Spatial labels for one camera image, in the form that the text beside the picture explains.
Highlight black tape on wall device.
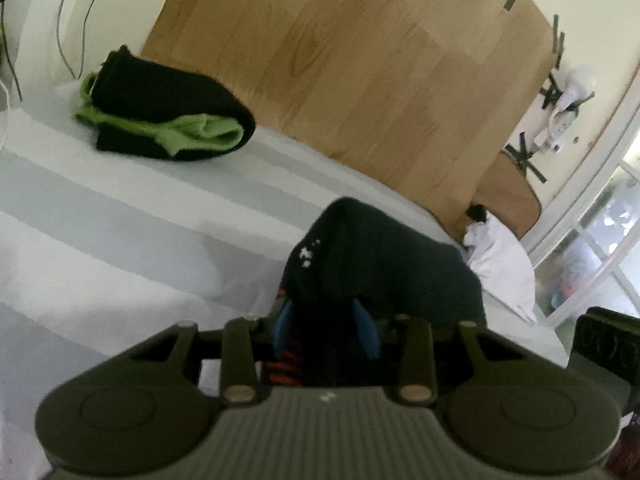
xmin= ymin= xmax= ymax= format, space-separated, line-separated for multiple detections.
xmin=539 ymin=71 xmax=597 ymax=112

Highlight black and green folded garment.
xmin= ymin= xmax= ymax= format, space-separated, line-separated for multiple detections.
xmin=74 ymin=45 xmax=257 ymax=162

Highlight large wooden board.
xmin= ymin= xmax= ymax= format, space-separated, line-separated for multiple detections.
xmin=140 ymin=0 xmax=559 ymax=235

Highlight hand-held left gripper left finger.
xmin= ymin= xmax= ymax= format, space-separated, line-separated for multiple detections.
xmin=129 ymin=299 xmax=295 ymax=406

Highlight brown wooden chair seat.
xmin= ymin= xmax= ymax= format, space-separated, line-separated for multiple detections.
xmin=467 ymin=151 xmax=542 ymax=241

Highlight white cloth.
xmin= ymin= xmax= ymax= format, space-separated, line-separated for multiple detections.
xmin=461 ymin=212 xmax=540 ymax=323

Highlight white framed glass door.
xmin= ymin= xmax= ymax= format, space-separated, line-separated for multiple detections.
xmin=522 ymin=100 xmax=640 ymax=320

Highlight paired black tape strips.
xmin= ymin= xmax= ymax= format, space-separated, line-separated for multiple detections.
xmin=550 ymin=13 xmax=567 ymax=69

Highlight white wall device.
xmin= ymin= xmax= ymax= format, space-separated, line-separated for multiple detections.
xmin=531 ymin=63 xmax=597 ymax=154

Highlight dark garment with red stripes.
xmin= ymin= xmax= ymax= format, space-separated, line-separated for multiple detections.
xmin=272 ymin=197 xmax=489 ymax=389

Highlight grey cable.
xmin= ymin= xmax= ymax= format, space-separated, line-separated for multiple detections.
xmin=54 ymin=0 xmax=117 ymax=82

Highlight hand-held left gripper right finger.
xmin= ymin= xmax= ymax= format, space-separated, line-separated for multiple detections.
xmin=350 ymin=296 xmax=527 ymax=406

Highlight crossed black tape on board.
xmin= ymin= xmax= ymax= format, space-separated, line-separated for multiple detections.
xmin=504 ymin=131 xmax=549 ymax=184

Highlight black cable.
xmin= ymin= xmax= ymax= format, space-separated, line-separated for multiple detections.
xmin=0 ymin=0 xmax=24 ymax=102

